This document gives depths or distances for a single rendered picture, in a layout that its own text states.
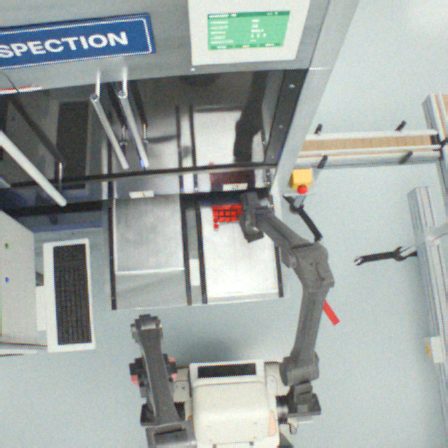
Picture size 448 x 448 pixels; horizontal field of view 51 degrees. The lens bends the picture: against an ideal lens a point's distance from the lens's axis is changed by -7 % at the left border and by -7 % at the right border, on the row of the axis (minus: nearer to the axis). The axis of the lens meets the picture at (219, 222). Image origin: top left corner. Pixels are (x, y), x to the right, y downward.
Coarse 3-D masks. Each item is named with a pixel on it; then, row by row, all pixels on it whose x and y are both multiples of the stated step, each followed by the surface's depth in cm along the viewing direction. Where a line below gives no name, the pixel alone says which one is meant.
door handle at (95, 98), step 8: (96, 88) 103; (96, 96) 100; (96, 104) 101; (104, 112) 106; (104, 120) 109; (104, 128) 113; (112, 128) 115; (112, 136) 118; (112, 144) 122; (120, 144) 137; (120, 152) 127; (120, 160) 132
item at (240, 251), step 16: (208, 224) 191; (224, 224) 191; (208, 240) 190; (224, 240) 190; (240, 240) 190; (208, 256) 188; (224, 256) 188; (240, 256) 188; (256, 256) 188; (272, 256) 188; (208, 272) 186; (224, 272) 186; (240, 272) 186; (256, 272) 187; (272, 272) 187; (208, 288) 184; (224, 288) 185; (240, 288) 185; (256, 288) 185; (272, 288) 185
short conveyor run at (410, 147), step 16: (320, 128) 190; (400, 128) 194; (304, 144) 195; (320, 144) 195; (336, 144) 195; (352, 144) 195; (368, 144) 195; (384, 144) 196; (400, 144) 196; (416, 144) 196; (432, 144) 200; (304, 160) 193; (320, 160) 191; (336, 160) 193; (352, 160) 193; (368, 160) 194; (384, 160) 196; (400, 160) 196; (416, 160) 198; (432, 160) 199
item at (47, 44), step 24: (48, 24) 83; (72, 24) 83; (96, 24) 84; (120, 24) 85; (144, 24) 86; (0, 48) 87; (24, 48) 88; (48, 48) 89; (72, 48) 90; (96, 48) 91; (120, 48) 92; (144, 48) 93
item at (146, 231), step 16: (112, 208) 189; (128, 208) 193; (144, 208) 193; (160, 208) 193; (176, 208) 193; (128, 224) 191; (144, 224) 191; (160, 224) 191; (176, 224) 191; (128, 240) 189; (144, 240) 189; (160, 240) 189; (176, 240) 189; (128, 256) 188; (144, 256) 188; (160, 256) 188; (176, 256) 188; (128, 272) 185
